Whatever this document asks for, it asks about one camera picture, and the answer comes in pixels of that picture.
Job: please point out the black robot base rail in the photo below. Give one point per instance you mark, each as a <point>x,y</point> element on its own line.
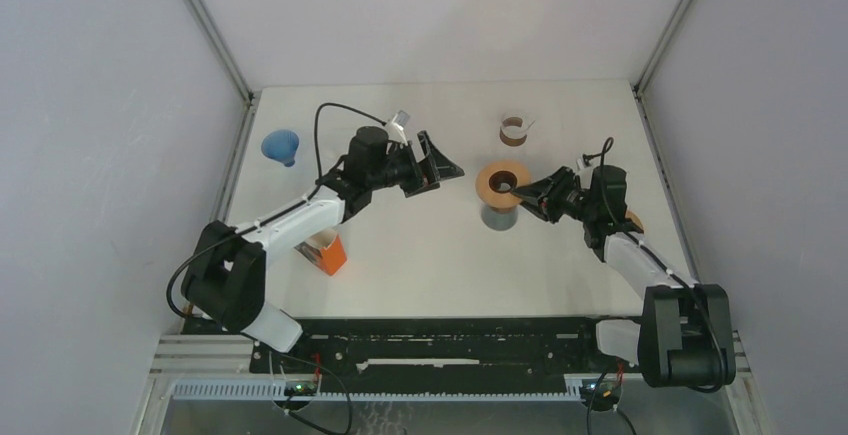
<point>446,356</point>

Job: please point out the right aluminium frame post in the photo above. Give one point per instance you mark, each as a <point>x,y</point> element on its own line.
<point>672,26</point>

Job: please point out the blue ribbed dripper cone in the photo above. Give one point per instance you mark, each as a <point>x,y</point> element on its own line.
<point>281,146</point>

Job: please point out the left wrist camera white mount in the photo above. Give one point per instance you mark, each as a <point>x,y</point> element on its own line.
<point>396,127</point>

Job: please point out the wooden dripper ring holder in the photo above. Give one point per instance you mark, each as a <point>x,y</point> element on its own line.
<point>496,180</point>

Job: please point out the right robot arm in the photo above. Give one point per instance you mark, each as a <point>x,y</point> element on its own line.
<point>684,336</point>

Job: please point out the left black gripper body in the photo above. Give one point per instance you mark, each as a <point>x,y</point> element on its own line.
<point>400,169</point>

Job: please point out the left aluminium frame post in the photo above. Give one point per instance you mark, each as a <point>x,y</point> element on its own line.
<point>203,17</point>

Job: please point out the orange coffee filter box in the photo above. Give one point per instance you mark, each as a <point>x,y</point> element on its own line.
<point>325,250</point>

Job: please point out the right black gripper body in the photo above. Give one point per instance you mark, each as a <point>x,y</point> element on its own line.
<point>568,199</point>

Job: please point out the clear glass carafe brown band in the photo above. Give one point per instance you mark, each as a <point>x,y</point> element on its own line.
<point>514,127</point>

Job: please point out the grey glass carafe brown band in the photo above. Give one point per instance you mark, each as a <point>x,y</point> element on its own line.
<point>499,219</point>

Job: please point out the aluminium frame post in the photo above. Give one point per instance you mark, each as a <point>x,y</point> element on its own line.
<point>203,17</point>
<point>672,26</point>

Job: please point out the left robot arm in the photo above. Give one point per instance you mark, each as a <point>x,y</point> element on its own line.
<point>225,278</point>

